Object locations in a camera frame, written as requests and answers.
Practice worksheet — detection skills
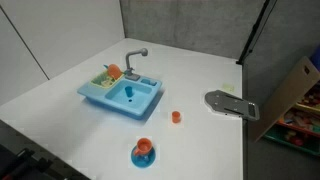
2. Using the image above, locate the grey toy faucet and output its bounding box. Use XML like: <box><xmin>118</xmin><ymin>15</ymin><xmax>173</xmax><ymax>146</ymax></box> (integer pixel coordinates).
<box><xmin>124</xmin><ymin>47</ymin><xmax>149</xmax><ymax>82</ymax></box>

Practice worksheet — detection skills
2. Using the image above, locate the blue saucer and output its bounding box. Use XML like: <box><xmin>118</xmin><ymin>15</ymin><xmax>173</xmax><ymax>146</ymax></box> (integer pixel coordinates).
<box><xmin>130</xmin><ymin>145</ymin><xmax>157</xmax><ymax>169</ymax></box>

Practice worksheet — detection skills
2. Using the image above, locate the brown cardboard box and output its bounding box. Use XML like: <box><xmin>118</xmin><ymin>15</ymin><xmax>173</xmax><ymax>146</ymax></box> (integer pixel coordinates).
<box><xmin>250</xmin><ymin>55</ymin><xmax>320</xmax><ymax>143</ymax></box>

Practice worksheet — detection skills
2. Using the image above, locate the toy shelf with colourful toys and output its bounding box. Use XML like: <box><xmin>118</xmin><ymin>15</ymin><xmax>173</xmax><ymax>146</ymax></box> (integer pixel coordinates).
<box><xmin>263</xmin><ymin>81</ymin><xmax>320</xmax><ymax>157</ymax></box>

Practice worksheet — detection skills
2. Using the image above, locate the orange mug with handle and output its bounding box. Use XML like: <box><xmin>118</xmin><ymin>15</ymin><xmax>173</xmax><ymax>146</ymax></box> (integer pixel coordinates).
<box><xmin>133</xmin><ymin>137</ymin><xmax>154</xmax><ymax>158</ymax></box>

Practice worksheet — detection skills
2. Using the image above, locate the small orange cup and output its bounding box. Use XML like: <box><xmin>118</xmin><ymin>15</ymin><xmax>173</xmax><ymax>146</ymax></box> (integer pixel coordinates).
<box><xmin>171</xmin><ymin>110</ymin><xmax>182</xmax><ymax>125</ymax></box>

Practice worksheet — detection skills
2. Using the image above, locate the black equipment frame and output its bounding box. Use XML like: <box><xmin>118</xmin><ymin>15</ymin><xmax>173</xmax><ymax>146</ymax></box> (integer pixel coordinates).
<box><xmin>0</xmin><ymin>143</ymin><xmax>91</xmax><ymax>180</ymax></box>

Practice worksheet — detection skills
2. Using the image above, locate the yellow toy dish rack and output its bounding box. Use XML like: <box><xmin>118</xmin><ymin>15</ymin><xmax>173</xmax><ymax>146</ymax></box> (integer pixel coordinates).
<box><xmin>90</xmin><ymin>69</ymin><xmax>125</xmax><ymax>90</ymax></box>

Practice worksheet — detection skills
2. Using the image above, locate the blue bin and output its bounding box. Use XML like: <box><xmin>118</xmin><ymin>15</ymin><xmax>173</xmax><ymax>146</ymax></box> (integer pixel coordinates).
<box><xmin>309</xmin><ymin>44</ymin><xmax>320</xmax><ymax>73</ymax></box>

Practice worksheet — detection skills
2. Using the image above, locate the blue toy sink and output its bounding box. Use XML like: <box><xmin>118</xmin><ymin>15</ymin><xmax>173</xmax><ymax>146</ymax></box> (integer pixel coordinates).
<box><xmin>77</xmin><ymin>68</ymin><xmax>163</xmax><ymax>121</ymax></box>

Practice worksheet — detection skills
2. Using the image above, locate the pale yellow sticky note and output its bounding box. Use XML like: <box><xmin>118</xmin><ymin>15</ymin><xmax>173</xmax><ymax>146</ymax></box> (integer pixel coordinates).
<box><xmin>221</xmin><ymin>83</ymin><xmax>235</xmax><ymax>93</ymax></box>

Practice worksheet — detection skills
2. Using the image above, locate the black stand pole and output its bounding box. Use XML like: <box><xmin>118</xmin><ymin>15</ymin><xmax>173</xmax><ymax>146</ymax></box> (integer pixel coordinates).
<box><xmin>236</xmin><ymin>0</ymin><xmax>278</xmax><ymax>65</ymax></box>

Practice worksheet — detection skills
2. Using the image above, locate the beige toy dish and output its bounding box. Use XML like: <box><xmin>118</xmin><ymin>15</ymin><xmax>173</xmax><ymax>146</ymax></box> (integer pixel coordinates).
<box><xmin>100</xmin><ymin>78</ymin><xmax>113</xmax><ymax>87</ymax></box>

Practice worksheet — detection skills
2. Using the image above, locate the grey metal mounting plate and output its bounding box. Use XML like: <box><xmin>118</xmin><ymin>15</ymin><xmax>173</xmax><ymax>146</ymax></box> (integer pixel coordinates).
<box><xmin>204</xmin><ymin>89</ymin><xmax>260</xmax><ymax>122</ymax></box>

